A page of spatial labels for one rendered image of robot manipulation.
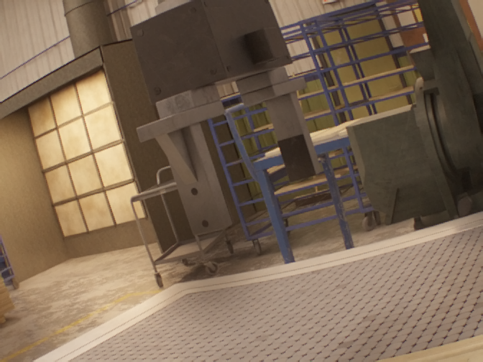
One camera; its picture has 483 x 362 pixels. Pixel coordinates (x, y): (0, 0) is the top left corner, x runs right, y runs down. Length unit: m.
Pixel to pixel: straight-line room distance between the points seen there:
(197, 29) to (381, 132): 1.23
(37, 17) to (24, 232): 3.57
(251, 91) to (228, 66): 0.20
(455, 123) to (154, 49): 1.16
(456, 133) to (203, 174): 1.18
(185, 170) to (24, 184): 10.02
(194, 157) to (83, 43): 9.38
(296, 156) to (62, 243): 10.13
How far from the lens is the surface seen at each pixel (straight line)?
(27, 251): 10.81
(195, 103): 1.07
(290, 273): 2.01
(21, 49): 12.38
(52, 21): 11.78
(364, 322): 1.39
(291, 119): 1.33
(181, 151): 1.05
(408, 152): 2.21
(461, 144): 2.12
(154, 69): 1.14
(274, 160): 3.67
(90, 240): 11.00
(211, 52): 1.09
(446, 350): 1.05
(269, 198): 3.73
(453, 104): 2.11
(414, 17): 8.86
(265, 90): 1.27
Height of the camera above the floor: 1.31
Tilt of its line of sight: 4 degrees down
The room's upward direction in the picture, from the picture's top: 18 degrees counter-clockwise
